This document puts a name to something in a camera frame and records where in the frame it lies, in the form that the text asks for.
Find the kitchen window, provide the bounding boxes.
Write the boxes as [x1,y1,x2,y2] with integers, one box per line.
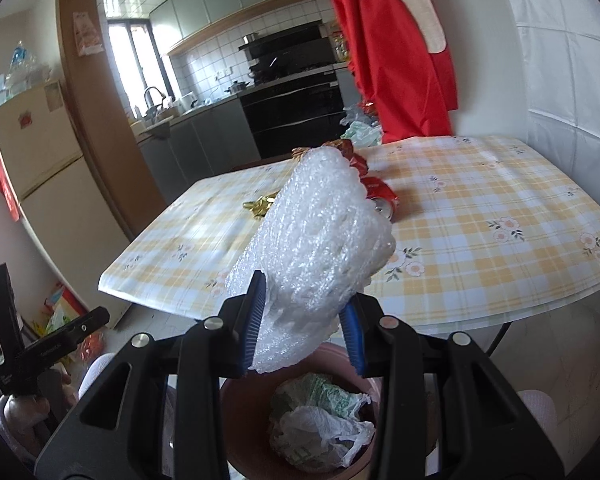
[105,19,173,111]

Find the white green plastic bag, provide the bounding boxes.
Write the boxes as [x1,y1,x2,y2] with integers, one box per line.
[341,105,383,148]

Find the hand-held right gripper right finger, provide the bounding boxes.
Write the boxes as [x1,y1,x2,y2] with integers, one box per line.
[337,292,566,480]

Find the yellow checkered floral tablecloth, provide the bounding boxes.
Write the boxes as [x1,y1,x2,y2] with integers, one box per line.
[97,134,600,336]

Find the person's left forearm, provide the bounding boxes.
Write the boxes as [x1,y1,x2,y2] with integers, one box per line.
[0,422,48,463]

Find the clear plastic bag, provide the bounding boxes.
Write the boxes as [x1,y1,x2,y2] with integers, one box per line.
[4,40,51,88]

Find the red hanging cloth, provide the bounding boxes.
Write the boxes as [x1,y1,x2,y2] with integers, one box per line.
[0,155,21,222]

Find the gold foil wrapper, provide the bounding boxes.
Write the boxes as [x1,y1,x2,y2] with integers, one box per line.
[242,194,277,220]

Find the red apron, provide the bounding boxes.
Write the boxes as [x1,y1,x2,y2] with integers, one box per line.
[322,0,458,145]

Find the grey kitchen cabinets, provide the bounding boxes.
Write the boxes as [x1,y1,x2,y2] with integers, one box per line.
[137,95,261,206]
[147,0,338,56]

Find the green printed plastic bag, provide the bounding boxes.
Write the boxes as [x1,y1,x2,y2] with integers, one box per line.
[269,374,376,472]

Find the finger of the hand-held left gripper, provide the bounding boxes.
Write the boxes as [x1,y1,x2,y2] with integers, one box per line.
[57,309,110,356]

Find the black table leg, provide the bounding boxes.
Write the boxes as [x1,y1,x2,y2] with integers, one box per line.
[485,322,511,356]

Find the cream refrigerator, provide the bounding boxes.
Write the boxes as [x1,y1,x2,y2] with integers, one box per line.
[0,79,133,328]

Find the wooden door frame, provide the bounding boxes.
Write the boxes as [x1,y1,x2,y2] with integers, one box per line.
[55,0,181,241]

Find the grey lower kitchen cabinets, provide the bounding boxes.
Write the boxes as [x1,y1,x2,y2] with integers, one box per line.
[137,95,261,206]

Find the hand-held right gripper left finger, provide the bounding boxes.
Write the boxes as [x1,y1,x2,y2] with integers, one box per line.
[35,270,268,480]

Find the person's left hand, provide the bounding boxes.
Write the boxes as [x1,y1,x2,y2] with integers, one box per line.
[0,367,78,431]

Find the grey upper kitchen cabinets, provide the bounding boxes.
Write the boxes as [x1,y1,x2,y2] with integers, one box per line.
[147,0,338,56]

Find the maroon plastic trash bin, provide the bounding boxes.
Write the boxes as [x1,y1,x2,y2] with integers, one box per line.
[219,342,383,480]

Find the white foam wrap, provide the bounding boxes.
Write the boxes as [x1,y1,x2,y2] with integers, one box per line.
[225,146,398,375]

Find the hanging paper packet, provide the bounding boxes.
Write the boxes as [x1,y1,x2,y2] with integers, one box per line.
[72,10,104,56]

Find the green white package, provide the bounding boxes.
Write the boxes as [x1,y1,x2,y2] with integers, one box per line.
[45,305,76,336]

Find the chrome kitchen faucet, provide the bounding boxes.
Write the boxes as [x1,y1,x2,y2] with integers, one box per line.
[144,86,166,116]

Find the black built-in oven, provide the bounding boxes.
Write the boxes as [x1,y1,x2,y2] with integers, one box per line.
[237,65,348,158]

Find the white plastic wall sheet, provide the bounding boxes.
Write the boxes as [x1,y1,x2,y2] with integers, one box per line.
[497,0,600,241]

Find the orange mesh bag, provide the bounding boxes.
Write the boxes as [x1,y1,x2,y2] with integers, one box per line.
[80,335,103,361]

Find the black range hood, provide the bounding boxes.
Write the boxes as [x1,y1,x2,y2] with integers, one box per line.
[238,21,338,83]

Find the yellow oil bottle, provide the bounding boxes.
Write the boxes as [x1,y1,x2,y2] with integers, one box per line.
[330,30,348,63]

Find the red crumpled wrapper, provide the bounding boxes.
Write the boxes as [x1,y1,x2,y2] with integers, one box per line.
[347,152,398,221]

